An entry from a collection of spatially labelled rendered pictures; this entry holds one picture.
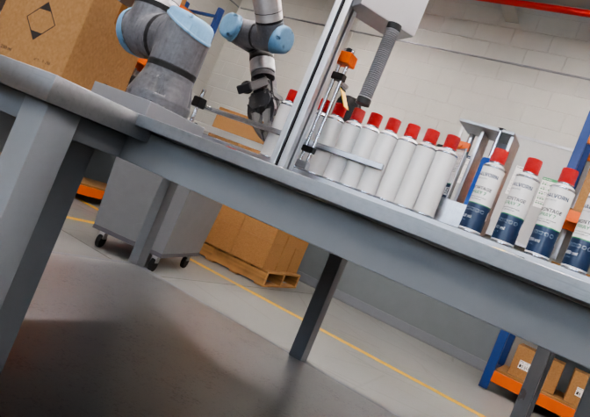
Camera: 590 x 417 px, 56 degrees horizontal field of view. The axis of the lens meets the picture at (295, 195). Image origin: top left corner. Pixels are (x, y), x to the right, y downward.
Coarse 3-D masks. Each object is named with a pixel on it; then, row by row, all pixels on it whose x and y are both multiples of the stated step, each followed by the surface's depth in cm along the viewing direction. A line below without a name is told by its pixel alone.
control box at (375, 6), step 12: (360, 0) 131; (372, 0) 131; (384, 0) 133; (396, 0) 134; (408, 0) 135; (420, 0) 137; (360, 12) 136; (372, 12) 133; (384, 12) 133; (396, 12) 134; (408, 12) 136; (420, 12) 137; (372, 24) 140; (384, 24) 137; (408, 24) 136; (408, 36) 138
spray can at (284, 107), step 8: (288, 96) 155; (280, 104) 155; (288, 104) 153; (280, 112) 154; (288, 112) 154; (280, 120) 153; (280, 128) 153; (272, 136) 154; (264, 144) 154; (272, 144) 153; (264, 152) 154; (272, 152) 153
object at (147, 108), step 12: (96, 84) 125; (108, 96) 122; (120, 96) 120; (132, 96) 119; (132, 108) 118; (144, 108) 116; (156, 108) 118; (168, 120) 122; (180, 120) 125; (192, 132) 129
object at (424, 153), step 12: (432, 132) 133; (420, 144) 133; (432, 144) 133; (420, 156) 132; (432, 156) 133; (408, 168) 134; (420, 168) 132; (408, 180) 133; (420, 180) 132; (408, 192) 132; (396, 204) 133; (408, 204) 132
